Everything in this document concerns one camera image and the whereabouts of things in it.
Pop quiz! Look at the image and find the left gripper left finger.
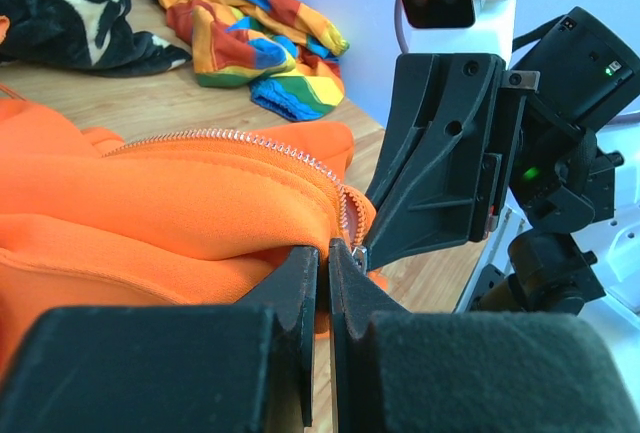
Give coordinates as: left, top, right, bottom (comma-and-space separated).
1, 247, 320, 432

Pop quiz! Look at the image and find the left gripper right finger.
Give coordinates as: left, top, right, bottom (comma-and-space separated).
328, 239, 639, 432

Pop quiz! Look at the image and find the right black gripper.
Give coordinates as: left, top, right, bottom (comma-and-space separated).
363, 6, 639, 315

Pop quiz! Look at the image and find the orange zip jacket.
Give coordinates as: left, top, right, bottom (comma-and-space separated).
1, 89, 376, 367

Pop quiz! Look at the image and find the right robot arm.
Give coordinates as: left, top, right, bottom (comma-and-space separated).
358, 7, 639, 314

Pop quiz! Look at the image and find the rainbow striped cloth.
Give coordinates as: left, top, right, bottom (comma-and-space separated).
156, 0, 349, 122

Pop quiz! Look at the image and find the black floral pillow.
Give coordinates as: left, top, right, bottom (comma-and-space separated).
1, 0, 191, 78

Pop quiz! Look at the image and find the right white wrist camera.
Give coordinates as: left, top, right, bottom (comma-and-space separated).
394, 0, 516, 62

